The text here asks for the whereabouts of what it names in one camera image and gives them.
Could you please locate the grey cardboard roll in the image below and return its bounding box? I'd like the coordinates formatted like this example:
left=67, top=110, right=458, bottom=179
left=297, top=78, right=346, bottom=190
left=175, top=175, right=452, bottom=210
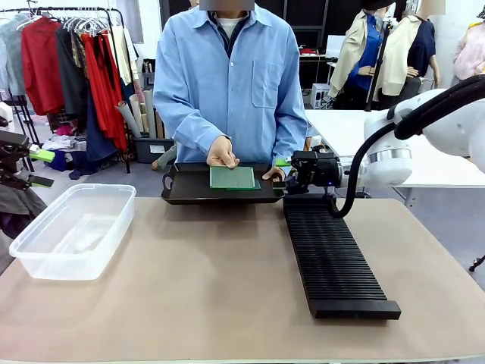
left=114, top=99, right=142, bottom=139

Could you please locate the black tripod pole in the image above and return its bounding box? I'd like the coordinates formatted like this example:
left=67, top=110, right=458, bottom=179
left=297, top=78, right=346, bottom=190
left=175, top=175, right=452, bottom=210
left=365, top=17, right=394, bottom=112

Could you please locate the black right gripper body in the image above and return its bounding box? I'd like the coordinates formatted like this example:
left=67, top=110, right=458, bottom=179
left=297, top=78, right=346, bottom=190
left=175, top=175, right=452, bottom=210
left=284, top=150, right=341, bottom=196

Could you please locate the black metal clothes rack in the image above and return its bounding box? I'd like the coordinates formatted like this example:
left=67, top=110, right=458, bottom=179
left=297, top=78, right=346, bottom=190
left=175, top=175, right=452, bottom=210
left=0, top=6, right=132, bottom=174

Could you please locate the white table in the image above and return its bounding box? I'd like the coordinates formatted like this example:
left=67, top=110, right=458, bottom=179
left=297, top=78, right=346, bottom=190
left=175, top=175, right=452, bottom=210
left=304, top=108, right=485, bottom=208

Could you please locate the cream hanging garment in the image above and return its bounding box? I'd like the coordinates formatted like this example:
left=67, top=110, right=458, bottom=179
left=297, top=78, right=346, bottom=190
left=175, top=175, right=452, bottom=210
left=111, top=25, right=140, bottom=87

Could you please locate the dark grey cloth bundle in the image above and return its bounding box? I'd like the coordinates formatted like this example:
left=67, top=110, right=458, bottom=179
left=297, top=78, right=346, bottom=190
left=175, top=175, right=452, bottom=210
left=0, top=181, right=49, bottom=240

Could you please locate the person's right hand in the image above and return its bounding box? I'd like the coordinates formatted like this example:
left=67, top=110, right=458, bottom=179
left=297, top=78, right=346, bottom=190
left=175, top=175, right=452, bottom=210
left=206, top=135, right=240, bottom=170

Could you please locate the red hanging shirt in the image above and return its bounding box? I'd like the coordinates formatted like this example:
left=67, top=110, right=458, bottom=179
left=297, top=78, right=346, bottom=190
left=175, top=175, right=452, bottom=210
left=20, top=16, right=66, bottom=116

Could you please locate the black corrugated cable hose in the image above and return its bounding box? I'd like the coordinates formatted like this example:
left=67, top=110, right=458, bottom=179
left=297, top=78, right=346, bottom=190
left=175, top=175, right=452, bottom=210
left=324, top=74, right=485, bottom=219

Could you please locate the blue-sleeved arm behind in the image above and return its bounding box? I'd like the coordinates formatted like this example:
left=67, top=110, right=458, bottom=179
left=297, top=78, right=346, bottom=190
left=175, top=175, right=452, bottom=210
left=302, top=120, right=324, bottom=152

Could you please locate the person's left hand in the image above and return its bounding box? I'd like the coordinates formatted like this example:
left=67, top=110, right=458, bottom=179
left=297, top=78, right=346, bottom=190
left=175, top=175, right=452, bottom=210
left=261, top=165, right=286, bottom=181

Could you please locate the white cardboard roll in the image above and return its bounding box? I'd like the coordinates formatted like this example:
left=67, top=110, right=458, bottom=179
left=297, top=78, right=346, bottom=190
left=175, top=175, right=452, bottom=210
left=143, top=88, right=158, bottom=140

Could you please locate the mannequin with pink garment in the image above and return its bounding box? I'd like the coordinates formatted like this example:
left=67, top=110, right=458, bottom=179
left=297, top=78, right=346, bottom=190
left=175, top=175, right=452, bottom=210
left=452, top=20, right=485, bottom=81

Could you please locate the mannequin with cream jacket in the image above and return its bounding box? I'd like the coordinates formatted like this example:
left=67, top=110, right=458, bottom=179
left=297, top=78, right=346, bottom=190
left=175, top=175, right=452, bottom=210
left=380, top=0, right=443, bottom=111

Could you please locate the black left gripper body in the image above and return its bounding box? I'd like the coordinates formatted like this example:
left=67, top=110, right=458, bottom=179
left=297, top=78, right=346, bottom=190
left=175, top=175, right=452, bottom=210
left=0, top=130, right=31, bottom=190

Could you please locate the person's right forearm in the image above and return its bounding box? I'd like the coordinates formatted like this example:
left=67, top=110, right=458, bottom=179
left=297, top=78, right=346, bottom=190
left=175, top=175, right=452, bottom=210
left=162, top=108, right=233, bottom=152

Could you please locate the white rounded device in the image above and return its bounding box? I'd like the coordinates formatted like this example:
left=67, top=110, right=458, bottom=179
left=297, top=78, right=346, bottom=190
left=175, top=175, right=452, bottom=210
left=0, top=101, right=16, bottom=132

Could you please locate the navy hanging garment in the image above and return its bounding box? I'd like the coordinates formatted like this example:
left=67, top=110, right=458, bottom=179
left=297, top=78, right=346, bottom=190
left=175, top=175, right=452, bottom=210
left=86, top=90, right=119, bottom=163

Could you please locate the black shelf unit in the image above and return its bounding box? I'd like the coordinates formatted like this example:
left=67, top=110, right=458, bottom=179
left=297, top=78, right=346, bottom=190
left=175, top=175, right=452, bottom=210
left=261, top=0, right=365, bottom=90

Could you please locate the small white cabinet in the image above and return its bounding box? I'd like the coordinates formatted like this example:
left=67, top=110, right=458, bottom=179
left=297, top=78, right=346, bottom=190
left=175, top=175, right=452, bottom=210
left=310, top=83, right=333, bottom=110

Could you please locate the person in light blue shirt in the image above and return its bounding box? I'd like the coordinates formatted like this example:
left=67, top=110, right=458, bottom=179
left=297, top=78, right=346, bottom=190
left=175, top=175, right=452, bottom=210
left=152, top=0, right=308, bottom=179

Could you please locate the light grey hanging garment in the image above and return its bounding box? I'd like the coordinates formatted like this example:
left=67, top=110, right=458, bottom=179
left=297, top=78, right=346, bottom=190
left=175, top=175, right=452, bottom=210
left=0, top=14, right=28, bottom=98

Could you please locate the dark grey storage bin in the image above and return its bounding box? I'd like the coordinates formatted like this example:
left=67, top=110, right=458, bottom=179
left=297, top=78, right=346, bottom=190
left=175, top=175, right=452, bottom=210
left=133, top=136, right=177, bottom=165

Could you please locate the pile of clothes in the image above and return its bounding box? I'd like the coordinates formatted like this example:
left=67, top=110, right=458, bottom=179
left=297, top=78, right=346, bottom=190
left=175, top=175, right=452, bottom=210
left=40, top=124, right=117, bottom=180

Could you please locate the person's left forearm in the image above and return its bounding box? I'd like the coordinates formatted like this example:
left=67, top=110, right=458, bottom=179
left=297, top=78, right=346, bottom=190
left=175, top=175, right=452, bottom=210
left=271, top=111, right=308, bottom=171

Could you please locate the mannequin with beige coat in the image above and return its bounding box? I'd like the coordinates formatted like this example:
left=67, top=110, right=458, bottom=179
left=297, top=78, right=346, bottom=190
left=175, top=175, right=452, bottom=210
left=327, top=0, right=388, bottom=111

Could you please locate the red hanging dress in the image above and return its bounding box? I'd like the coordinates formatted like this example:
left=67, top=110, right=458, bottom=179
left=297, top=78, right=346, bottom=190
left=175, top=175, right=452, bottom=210
left=80, top=32, right=129, bottom=152

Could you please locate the beige cardboard roll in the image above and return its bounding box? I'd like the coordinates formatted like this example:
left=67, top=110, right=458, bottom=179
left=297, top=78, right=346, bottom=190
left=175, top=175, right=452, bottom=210
left=128, top=93, right=149, bottom=134

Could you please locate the black slotted PCB rack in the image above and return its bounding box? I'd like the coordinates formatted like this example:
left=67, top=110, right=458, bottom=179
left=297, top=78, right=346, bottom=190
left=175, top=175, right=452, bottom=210
left=282, top=193, right=402, bottom=320

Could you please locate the plain green PCB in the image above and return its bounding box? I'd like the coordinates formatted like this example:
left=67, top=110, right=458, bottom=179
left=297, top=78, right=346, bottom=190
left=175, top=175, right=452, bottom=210
left=209, top=165, right=255, bottom=190

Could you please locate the clear plastic storage box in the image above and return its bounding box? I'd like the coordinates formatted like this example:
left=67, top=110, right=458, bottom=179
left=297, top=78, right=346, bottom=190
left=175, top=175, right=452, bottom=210
left=8, top=183, right=137, bottom=282

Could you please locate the black plastic tray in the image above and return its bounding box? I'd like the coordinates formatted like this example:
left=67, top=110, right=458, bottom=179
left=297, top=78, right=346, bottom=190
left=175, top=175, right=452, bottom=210
left=161, top=162, right=289, bottom=206

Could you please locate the black hanging jacket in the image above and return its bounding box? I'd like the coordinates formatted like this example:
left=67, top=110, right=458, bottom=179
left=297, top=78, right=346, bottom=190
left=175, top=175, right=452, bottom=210
left=55, top=25, right=90, bottom=123

